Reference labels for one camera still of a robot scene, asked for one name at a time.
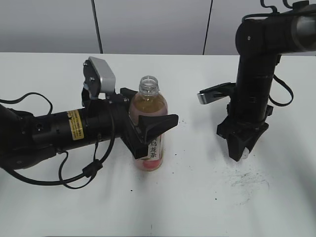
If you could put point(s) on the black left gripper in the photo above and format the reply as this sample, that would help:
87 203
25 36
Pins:
108 119

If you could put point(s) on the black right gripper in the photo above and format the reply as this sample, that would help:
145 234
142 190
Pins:
240 135

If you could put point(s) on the white bottle cap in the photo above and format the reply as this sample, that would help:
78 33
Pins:
245 153

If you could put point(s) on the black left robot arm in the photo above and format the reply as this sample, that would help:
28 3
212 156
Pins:
26 140

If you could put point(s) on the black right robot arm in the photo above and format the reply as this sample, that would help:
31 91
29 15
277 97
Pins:
260 44

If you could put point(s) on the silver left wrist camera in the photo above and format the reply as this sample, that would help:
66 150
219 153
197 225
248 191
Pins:
98 77

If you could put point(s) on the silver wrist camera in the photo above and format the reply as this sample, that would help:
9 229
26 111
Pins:
98 77
213 95

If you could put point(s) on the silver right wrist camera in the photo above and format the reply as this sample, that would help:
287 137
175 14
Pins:
213 95

